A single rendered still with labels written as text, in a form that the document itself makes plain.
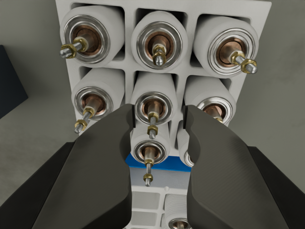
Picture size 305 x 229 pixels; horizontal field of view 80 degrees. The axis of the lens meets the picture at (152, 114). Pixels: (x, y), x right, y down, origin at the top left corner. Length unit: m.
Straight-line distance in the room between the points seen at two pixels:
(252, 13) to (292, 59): 0.32
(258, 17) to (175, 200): 0.55
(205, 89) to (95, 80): 0.21
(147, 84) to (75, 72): 0.17
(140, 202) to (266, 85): 0.61
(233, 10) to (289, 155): 0.69
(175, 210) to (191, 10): 0.55
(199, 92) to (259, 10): 0.18
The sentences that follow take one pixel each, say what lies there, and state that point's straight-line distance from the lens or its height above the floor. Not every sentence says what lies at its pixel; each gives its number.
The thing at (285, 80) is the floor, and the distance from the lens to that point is 0.73.
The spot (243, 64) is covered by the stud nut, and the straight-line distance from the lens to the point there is 0.27.
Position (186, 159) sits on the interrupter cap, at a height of 0.25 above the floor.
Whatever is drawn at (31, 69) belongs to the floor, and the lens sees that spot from 0.72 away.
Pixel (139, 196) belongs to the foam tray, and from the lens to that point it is 0.78.
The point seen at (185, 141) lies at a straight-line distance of 0.43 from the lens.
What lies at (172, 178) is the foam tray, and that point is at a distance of 0.68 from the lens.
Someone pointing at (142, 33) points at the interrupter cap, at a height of 0.25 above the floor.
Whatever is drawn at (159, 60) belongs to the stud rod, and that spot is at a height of 0.34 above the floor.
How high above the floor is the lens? 0.57
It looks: 58 degrees down
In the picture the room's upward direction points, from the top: 177 degrees counter-clockwise
